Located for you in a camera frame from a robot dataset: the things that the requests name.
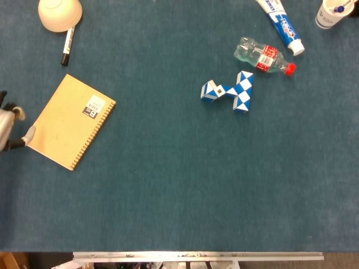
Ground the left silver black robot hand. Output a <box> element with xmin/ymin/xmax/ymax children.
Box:
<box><xmin>0</xmin><ymin>90</ymin><xmax>37</xmax><ymax>152</ymax></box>

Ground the yellow spiral notebook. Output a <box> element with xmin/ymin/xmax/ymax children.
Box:
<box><xmin>27</xmin><ymin>73</ymin><xmax>117</xmax><ymax>171</ymax></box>

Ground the black whiteboard marker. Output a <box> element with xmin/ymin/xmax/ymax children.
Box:
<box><xmin>61</xmin><ymin>26</ymin><xmax>76</xmax><ymax>67</ymax></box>

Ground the white upturned bowl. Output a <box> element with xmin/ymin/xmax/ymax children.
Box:
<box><xmin>38</xmin><ymin>0</ymin><xmax>84</xmax><ymax>33</ymax></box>

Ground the brown cardboard box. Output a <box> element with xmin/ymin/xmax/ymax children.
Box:
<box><xmin>0</xmin><ymin>252</ymin><xmax>21</xmax><ymax>269</ymax></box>

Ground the blue felt table cloth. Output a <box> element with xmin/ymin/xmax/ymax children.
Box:
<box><xmin>0</xmin><ymin>0</ymin><xmax>359</xmax><ymax>252</ymax></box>

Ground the blue white snake puzzle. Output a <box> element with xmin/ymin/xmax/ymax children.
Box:
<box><xmin>200</xmin><ymin>70</ymin><xmax>255</xmax><ymax>114</ymax></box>

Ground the clear red-capped plastic bottle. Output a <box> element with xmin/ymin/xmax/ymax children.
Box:
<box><xmin>233</xmin><ymin>36</ymin><xmax>297</xmax><ymax>77</ymax></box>

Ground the blue white toothpaste tube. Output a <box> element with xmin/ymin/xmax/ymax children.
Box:
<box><xmin>256</xmin><ymin>0</ymin><xmax>306</xmax><ymax>57</ymax></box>

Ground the white paper cup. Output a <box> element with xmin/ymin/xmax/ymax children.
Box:
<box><xmin>315</xmin><ymin>0</ymin><xmax>356</xmax><ymax>30</ymax></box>

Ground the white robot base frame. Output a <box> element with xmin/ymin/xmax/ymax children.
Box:
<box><xmin>52</xmin><ymin>259</ymin><xmax>240</xmax><ymax>269</ymax></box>

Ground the aluminium frame rail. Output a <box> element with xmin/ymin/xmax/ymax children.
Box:
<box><xmin>72</xmin><ymin>251</ymin><xmax>325</xmax><ymax>262</ymax></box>

